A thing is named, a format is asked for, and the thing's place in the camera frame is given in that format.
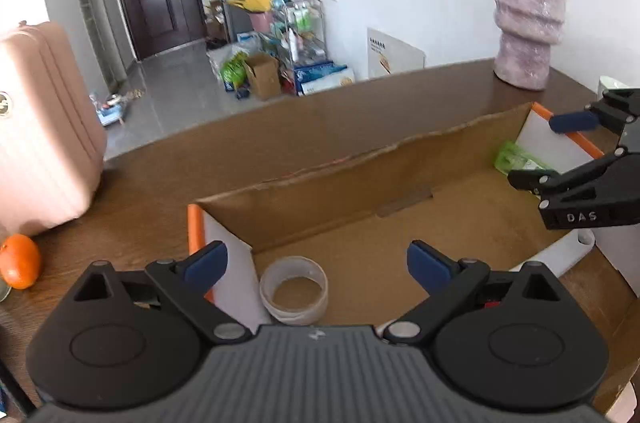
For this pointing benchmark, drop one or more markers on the brown cardboard carton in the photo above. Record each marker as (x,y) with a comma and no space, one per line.
(262,75)

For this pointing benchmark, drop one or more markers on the red cardboard box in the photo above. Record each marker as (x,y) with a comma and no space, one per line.
(400,228)

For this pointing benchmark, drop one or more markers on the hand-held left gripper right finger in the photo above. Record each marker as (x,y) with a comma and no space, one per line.
(425,265)

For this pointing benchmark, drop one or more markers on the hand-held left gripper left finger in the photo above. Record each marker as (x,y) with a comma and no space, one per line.
(205,265)

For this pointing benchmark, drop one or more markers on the blue and white carton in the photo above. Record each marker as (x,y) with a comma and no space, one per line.
(320,77)

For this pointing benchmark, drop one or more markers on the white plastic bar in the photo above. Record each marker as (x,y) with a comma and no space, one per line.
(565,253)

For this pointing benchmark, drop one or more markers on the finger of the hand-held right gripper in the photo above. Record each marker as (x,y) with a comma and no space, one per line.
(575,198)
(572,121)

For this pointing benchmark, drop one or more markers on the green plastic packet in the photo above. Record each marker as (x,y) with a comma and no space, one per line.
(515,158)

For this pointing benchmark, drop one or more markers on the orange fruit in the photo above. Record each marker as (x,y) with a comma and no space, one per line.
(19,260)

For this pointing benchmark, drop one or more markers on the green printed bag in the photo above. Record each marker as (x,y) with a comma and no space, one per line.
(234,70)

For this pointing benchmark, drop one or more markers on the pink textured vase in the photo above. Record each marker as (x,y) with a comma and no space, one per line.
(530,18)

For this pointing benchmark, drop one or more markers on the pink bucket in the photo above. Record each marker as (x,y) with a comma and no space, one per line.
(261,22)

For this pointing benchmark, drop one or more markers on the clear tape roll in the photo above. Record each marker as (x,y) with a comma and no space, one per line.
(265,290)

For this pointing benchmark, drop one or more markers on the pink suitcase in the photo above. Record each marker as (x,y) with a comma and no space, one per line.
(45,128)

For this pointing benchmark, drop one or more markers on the open cardboard carton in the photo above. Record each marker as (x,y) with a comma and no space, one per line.
(216,20)

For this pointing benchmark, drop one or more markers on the white printed board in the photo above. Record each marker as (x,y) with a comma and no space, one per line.
(395,53)

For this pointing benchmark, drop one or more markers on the small floor toy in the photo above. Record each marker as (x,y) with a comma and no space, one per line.
(112,105)

